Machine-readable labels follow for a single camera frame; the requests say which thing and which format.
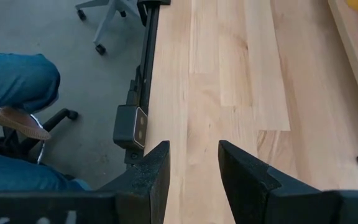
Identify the grey office chair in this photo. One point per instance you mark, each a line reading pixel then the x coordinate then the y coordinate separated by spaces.
pixel 104 28

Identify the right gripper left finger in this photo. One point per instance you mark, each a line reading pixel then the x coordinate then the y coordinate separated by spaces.
pixel 141 186

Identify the person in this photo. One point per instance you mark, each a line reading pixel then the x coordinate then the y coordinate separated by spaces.
pixel 11 81

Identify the raised light wooden board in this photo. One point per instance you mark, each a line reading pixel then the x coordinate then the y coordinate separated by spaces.
pixel 353 46

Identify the black table level camera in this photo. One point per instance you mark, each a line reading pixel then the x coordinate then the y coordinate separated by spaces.
pixel 129 127

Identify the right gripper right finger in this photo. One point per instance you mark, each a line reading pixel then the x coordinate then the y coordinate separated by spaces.
pixel 244 180

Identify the black office chair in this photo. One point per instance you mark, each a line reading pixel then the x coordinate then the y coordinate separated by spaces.
pixel 57 119

